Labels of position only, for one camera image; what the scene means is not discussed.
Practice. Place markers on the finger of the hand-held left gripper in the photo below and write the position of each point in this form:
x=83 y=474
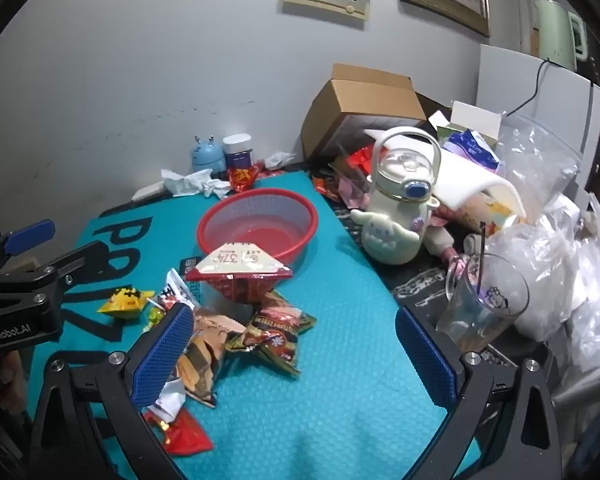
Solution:
x=82 y=257
x=30 y=235

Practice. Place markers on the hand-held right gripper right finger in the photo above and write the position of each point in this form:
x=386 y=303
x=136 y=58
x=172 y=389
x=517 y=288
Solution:
x=425 y=360

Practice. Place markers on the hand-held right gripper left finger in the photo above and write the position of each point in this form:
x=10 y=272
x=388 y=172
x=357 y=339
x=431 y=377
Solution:
x=162 y=355

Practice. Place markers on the red plastic basket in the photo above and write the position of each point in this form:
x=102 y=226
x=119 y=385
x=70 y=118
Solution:
x=280 y=210

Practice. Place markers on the beige plastic box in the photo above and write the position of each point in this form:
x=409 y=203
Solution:
x=27 y=263

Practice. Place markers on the green yellow candy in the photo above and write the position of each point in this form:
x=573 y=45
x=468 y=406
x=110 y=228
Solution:
x=156 y=316

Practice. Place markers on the black white patterned cloth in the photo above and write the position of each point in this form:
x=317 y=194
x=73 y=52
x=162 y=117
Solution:
x=420 y=287

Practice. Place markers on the clear glass cup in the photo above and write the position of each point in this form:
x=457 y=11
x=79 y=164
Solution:
x=480 y=310

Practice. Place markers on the plain red snack packet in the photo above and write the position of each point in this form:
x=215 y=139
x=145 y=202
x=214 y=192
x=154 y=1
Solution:
x=185 y=435

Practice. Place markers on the flat white box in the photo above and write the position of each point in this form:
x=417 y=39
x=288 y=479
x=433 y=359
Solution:
x=147 y=191

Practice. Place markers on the teal printed mat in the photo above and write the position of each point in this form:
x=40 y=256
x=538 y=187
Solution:
x=330 y=385

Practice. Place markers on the pink white soft item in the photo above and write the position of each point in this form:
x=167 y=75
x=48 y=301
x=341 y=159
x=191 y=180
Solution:
x=440 y=242

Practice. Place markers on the dark stirring stick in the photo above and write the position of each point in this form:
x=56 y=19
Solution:
x=480 y=255

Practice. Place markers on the crumpled white tissue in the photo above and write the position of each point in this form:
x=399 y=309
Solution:
x=190 y=182
x=279 y=160

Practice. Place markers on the cream cartoon water bottle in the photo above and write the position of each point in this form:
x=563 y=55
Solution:
x=390 y=210

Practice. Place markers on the white plastic bag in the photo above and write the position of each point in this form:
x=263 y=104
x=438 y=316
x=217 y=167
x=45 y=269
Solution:
x=555 y=270

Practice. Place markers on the yellow printed paper cup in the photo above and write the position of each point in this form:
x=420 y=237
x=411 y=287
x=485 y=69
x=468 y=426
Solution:
x=490 y=210

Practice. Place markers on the red yellow snack packet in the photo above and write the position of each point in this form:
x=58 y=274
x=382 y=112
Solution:
x=242 y=177

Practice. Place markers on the purple jar white lid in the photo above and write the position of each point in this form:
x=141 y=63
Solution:
x=237 y=157

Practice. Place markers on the white foam sheet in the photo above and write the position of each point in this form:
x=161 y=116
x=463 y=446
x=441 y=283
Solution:
x=470 y=180

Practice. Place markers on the pile of red packets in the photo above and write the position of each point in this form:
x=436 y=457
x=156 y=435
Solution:
x=357 y=157

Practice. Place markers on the purple white tissue pack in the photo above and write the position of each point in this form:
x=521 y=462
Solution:
x=472 y=147

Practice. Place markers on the clear plastic bag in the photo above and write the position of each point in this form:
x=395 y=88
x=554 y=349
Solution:
x=535 y=160

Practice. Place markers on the small white open carton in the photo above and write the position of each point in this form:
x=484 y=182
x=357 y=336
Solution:
x=472 y=115

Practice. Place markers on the cardboard box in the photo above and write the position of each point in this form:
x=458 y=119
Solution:
x=360 y=100

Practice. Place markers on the white cabinet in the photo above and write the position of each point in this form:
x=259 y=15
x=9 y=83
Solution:
x=510 y=85

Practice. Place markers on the light green kettle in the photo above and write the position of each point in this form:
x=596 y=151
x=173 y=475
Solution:
x=555 y=30

